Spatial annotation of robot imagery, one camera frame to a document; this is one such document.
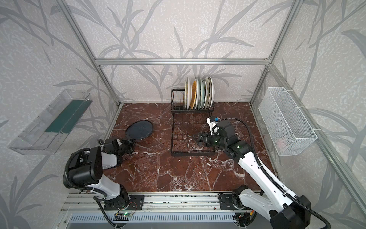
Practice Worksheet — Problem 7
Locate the clear plastic wall tray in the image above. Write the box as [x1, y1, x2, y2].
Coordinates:
[8, 89, 93, 155]

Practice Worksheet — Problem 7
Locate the dark blue plate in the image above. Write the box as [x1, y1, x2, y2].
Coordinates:
[125, 120, 153, 140]

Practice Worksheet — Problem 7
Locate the sunburst plate teal rim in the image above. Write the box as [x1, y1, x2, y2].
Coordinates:
[207, 77, 213, 109]

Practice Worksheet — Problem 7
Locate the orange woven round plate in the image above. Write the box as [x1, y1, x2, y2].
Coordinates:
[190, 79, 197, 109]

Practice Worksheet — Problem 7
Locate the white wire mesh basket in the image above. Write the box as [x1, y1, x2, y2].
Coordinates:
[259, 87, 317, 156]

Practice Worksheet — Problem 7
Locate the cream plate with plum blossoms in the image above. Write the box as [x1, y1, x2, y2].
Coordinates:
[209, 77, 215, 108]

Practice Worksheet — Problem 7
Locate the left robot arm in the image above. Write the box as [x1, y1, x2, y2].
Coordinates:
[63, 137, 136, 204]

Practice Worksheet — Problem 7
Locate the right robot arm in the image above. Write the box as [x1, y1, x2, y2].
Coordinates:
[196, 116, 331, 229]

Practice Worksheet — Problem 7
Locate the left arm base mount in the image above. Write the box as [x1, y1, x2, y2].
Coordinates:
[104, 195, 145, 210]

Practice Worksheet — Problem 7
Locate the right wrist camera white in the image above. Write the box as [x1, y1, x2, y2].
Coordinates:
[206, 116, 220, 135]

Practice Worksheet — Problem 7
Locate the white plate dark green rim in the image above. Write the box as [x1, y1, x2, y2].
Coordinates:
[186, 78, 192, 109]

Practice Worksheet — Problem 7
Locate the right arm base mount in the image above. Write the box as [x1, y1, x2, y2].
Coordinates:
[217, 185, 249, 210]

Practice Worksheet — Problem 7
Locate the white plate cloud emblem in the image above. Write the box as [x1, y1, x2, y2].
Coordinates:
[195, 77, 201, 109]

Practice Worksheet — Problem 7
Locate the light green flower plate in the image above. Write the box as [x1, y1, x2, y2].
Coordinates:
[200, 78, 205, 109]

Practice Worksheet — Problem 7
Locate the aluminium front rail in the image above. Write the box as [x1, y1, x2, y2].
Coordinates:
[60, 191, 252, 214]

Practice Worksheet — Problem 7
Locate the yellow-green round plate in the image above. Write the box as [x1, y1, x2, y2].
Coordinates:
[184, 79, 188, 110]

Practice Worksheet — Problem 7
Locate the black wire dish rack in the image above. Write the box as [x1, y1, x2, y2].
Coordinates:
[170, 89, 215, 157]

